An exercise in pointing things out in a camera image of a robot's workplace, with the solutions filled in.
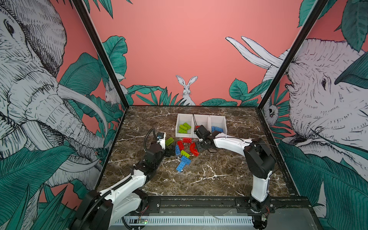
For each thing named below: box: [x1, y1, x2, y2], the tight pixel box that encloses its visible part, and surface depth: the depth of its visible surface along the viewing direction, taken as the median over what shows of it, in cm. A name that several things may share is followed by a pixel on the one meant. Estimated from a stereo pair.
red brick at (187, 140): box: [182, 137, 193, 143], surface depth 100 cm
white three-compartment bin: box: [175, 113, 228, 138], surface depth 106 cm
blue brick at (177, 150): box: [174, 144, 181, 156], surface depth 95 cm
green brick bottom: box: [178, 124, 188, 134], surface depth 106 cm
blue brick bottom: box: [211, 126, 224, 133], surface depth 106 cm
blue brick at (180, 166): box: [175, 160, 186, 173], surface depth 88 cm
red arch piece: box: [189, 142, 200, 157], surface depth 95 cm
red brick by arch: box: [177, 140, 185, 151], surface depth 99 cm
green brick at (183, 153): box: [180, 149, 191, 159], surface depth 92 cm
